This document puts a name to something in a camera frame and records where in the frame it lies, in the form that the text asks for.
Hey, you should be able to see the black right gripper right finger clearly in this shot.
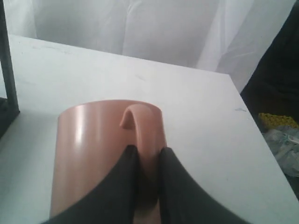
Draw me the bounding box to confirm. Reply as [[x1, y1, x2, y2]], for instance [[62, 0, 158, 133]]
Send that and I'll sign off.
[[158, 147, 247, 224]]

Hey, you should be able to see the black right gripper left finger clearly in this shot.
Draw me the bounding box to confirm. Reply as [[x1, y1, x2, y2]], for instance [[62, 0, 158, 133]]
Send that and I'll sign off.
[[47, 146, 139, 224]]

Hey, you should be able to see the terracotta ceramic mug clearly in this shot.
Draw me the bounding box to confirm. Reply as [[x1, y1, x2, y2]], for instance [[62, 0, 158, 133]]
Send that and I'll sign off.
[[50, 100, 166, 220]]

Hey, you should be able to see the yellow crocheted cloth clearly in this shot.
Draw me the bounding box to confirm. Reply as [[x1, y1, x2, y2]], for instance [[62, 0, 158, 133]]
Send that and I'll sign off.
[[258, 113, 299, 129]]

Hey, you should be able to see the crumpled grey plastic bag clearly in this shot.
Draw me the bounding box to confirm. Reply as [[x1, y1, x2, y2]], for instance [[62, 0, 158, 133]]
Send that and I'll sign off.
[[263, 126, 299, 177]]

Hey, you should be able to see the black metal shelf rack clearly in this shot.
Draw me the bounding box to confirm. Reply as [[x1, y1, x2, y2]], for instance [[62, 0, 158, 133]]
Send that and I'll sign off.
[[0, 1, 20, 136]]

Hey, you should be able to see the dark fabric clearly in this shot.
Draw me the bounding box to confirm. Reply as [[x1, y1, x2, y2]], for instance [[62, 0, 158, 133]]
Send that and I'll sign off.
[[240, 28, 299, 116]]

